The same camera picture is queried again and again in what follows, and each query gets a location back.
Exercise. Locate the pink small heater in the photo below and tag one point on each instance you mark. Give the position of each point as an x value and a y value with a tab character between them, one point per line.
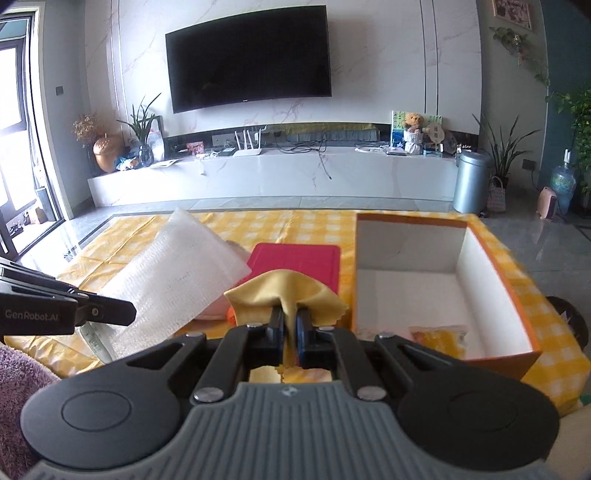
547	204

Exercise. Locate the blue water jug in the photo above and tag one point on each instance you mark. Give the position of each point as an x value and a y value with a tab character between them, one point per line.
563	182

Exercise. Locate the silver pedal trash can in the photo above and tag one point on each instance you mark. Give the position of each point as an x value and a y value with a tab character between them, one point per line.
472	185

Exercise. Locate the yellow microfiber cloth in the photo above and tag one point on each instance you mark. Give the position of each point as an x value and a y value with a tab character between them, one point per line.
254	300

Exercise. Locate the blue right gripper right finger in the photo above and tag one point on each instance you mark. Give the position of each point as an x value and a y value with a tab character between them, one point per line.
305	336

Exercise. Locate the green potted plant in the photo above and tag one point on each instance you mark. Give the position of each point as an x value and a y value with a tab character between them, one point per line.
141	118

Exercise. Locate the round beige scrub pad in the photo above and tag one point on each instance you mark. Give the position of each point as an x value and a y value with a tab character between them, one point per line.
218	308

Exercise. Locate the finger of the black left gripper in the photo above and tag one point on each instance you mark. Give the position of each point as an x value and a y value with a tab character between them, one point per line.
104	310

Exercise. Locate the purple fleece sleeve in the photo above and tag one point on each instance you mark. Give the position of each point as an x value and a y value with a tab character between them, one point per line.
21	377

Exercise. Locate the white marble tv console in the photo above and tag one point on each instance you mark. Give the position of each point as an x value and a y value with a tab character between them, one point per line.
338	172

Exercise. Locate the orange crochet ball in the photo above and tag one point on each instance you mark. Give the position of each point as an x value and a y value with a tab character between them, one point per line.
231	317

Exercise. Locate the copper round vase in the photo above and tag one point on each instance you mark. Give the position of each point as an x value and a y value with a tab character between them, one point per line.
106	150

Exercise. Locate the small teddy bear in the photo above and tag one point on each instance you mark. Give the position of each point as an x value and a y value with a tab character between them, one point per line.
413	133

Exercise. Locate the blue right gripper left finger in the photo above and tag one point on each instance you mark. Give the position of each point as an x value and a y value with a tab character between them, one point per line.
275	335

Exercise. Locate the white wifi router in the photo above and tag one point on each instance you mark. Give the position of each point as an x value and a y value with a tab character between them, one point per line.
247	144

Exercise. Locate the white foam wrap sheet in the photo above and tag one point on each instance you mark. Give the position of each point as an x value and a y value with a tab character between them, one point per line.
185	269

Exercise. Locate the orange cardboard storage box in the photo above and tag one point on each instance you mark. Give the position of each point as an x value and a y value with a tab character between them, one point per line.
440	272

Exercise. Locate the tall leafy floor plant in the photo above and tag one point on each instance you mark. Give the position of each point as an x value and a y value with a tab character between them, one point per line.
503	145

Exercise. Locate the yellow checkered tablecloth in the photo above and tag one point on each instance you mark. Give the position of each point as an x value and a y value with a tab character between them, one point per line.
561	372

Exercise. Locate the red square box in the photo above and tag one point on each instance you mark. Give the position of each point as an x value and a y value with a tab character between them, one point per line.
321	262

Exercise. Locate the black wall television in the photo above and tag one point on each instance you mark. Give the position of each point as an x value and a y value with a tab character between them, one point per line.
263	55

